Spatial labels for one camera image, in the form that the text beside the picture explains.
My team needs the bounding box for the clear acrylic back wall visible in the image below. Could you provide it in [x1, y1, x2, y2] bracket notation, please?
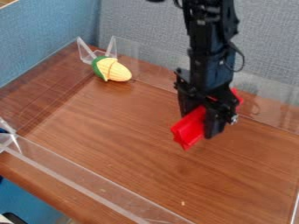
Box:
[107, 36, 299, 135]

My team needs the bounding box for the clear acrylic corner bracket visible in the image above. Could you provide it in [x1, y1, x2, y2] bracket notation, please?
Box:
[77, 37, 118, 65]

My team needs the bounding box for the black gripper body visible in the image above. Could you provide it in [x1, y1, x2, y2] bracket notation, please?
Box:
[173, 55, 241, 117]

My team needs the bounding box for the clear acrylic left bracket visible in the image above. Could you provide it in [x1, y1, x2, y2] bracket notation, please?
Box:
[0, 116, 21, 153]

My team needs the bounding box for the yellow toy corn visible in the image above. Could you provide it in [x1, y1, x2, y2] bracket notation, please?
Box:
[91, 56, 133, 81]

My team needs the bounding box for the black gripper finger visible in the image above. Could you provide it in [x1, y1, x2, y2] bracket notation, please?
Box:
[203, 100, 239, 139]
[178, 87, 205, 116]

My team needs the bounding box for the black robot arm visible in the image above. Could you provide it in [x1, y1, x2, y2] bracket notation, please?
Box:
[173, 0, 239, 139]

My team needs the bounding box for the clear acrylic wall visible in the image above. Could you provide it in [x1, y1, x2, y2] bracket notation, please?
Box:
[6, 136, 194, 224]
[107, 36, 299, 135]

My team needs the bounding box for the clear acrylic front wall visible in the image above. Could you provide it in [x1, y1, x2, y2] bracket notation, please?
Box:
[6, 136, 194, 224]

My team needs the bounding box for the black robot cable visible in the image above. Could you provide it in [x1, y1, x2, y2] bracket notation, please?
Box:
[223, 40, 247, 74]

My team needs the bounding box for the red rectangular block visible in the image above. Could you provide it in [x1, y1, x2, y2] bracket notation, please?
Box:
[171, 88, 243, 151]

